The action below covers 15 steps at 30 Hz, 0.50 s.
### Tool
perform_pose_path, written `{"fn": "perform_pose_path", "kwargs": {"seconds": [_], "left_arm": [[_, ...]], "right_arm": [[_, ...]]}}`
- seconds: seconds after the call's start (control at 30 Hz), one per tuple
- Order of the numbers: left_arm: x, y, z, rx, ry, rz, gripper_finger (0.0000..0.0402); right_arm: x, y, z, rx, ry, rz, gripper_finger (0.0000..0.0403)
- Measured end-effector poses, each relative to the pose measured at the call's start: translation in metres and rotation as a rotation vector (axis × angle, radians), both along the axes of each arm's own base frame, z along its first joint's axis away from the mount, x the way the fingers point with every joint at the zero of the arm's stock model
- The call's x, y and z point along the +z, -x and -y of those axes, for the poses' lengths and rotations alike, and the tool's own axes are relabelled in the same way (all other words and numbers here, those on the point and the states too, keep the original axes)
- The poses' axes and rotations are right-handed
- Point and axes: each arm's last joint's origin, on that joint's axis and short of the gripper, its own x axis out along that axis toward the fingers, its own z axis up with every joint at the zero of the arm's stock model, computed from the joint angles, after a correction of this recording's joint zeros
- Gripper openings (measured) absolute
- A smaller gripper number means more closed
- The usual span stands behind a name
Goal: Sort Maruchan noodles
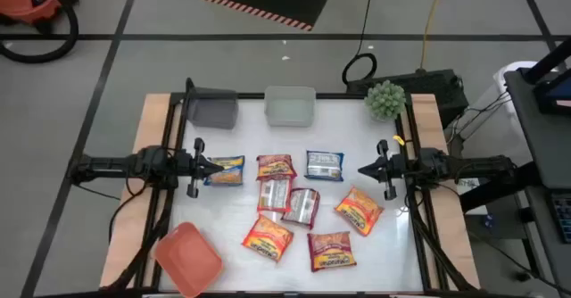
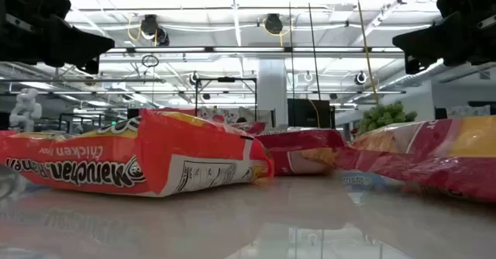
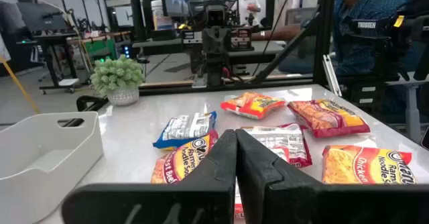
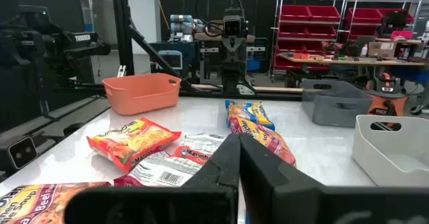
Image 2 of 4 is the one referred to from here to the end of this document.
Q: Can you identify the black monitor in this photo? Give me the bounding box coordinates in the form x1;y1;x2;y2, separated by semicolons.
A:
287;98;336;130

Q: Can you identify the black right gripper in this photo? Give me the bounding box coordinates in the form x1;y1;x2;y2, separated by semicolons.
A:
392;0;496;75

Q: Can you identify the silver ventilation duct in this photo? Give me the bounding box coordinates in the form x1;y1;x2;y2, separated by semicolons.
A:
377;59;496;93

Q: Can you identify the red beef ramen pack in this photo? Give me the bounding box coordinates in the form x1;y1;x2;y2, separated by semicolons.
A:
231;120;268;136
253;129;348;176
335;115;496;204

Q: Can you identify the long ceiling light rail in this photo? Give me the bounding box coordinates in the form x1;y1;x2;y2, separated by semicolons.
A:
99;45;405;60

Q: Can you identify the white humanoid robot figure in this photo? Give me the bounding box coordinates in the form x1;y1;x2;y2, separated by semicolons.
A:
8;88;43;133

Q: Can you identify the white building column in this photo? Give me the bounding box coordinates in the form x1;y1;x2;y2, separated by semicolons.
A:
257;59;289;128

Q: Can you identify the black hanging cable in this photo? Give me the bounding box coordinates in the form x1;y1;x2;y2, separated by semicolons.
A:
305;0;322;102

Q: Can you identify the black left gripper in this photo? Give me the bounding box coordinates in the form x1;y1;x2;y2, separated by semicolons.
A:
0;0;115;75

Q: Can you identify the orange chicken ramen pack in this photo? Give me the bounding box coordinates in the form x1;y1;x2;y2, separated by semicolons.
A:
0;109;275;198

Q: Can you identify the black metal stand frame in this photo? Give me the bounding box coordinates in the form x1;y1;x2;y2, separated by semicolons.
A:
195;76;259;123

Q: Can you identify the green artificial plant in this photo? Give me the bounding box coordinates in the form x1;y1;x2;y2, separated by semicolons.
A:
356;100;419;136

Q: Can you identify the floral patterned cloth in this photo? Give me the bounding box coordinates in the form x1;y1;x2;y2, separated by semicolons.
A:
196;105;257;125

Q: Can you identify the yellow hanging cable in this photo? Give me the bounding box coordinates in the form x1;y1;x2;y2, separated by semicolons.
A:
353;0;380;105

